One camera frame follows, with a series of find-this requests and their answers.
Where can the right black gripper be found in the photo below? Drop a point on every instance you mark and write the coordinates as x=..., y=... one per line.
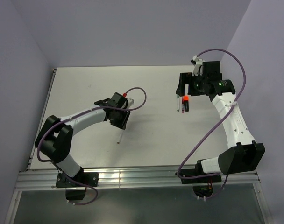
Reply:
x=187, y=78

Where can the white brown-tip pen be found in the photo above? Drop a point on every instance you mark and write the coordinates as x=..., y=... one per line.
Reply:
x=120, y=137

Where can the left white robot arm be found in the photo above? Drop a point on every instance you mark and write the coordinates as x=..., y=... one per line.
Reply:
x=55, y=137

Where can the red pink pen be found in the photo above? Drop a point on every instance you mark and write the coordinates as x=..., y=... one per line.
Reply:
x=183, y=105

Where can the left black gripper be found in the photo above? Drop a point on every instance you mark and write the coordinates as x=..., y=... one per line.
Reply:
x=121, y=124

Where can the black orange highlighter pen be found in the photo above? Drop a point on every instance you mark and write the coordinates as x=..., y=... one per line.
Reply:
x=186, y=106

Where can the aluminium rail frame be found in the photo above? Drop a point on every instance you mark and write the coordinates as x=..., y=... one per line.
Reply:
x=137, y=181

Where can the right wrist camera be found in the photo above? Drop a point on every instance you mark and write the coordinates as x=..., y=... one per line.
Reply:
x=197, y=63

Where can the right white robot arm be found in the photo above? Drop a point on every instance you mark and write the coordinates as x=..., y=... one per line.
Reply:
x=243, y=153

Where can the white green-tip pen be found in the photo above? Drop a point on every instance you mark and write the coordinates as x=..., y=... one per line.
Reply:
x=178, y=103

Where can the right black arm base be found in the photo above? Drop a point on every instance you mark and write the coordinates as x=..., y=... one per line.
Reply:
x=204, y=184

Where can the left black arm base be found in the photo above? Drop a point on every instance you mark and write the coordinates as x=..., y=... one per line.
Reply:
x=77, y=186

